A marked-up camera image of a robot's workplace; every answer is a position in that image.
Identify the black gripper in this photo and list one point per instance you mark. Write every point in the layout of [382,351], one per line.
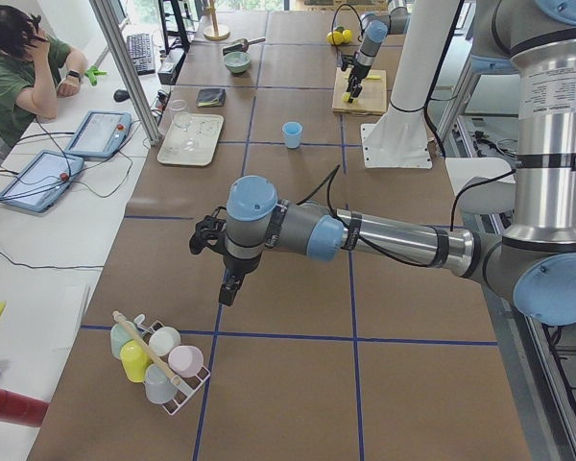
[234,266]
[356,75]

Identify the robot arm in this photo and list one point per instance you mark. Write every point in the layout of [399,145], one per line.
[375,27]
[532,263]

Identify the light blue cup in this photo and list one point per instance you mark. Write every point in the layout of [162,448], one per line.
[292,132]

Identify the pink plastic cup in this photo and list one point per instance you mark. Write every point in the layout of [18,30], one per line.
[186,361]

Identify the cream white plastic cup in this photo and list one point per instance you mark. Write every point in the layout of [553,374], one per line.
[164,340]

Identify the yellow plastic cup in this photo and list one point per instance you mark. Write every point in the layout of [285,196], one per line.
[135,361]

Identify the mint green plastic cup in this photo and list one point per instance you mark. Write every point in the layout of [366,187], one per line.
[118,338]

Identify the grey blue plastic cup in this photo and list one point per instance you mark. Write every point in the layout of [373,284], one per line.
[158,388]

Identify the wooden cutting board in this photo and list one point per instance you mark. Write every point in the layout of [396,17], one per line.
[373,98]

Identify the green bowl with ice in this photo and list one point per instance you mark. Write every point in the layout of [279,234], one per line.
[237,62]

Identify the metal ice scoop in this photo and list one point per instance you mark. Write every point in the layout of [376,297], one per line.
[242,45]

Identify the beige bear tray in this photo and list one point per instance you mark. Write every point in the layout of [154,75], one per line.
[191,140]

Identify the grey folded cloth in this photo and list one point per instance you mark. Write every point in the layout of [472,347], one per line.
[211,97]

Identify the wooden mug tree stand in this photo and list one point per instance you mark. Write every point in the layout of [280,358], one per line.
[215,31]

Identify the clear wine glass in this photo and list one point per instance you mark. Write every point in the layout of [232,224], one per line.
[180,113]

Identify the black electronics box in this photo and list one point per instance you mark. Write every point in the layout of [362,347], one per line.
[171,66]

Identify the far teach pendant tablet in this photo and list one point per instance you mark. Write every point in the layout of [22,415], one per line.
[100,134]

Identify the teach pendant tablet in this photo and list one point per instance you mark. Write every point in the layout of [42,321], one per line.
[40,184]
[100,134]

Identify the black computer mouse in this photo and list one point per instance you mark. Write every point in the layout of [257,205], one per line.
[121,95]

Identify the near teach pendant tablet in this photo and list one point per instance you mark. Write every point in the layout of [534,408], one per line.
[40,184]

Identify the black keyboard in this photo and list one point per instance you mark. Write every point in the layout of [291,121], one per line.
[142,54]

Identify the green plastic clamp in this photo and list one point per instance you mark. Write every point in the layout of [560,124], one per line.
[93,73]

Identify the red cylinder bottle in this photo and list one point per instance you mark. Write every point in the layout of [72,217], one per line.
[21,410]

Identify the seated person green shirt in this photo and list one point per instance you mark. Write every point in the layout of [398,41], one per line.
[36,69]

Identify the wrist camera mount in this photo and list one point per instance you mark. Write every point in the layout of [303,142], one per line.
[209,233]
[346,61]

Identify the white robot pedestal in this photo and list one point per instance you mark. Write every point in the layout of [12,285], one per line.
[399,138]

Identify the white wire cup rack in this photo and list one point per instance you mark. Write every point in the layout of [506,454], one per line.
[189,386]

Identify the aluminium frame post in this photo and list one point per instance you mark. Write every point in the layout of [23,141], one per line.
[110,28]

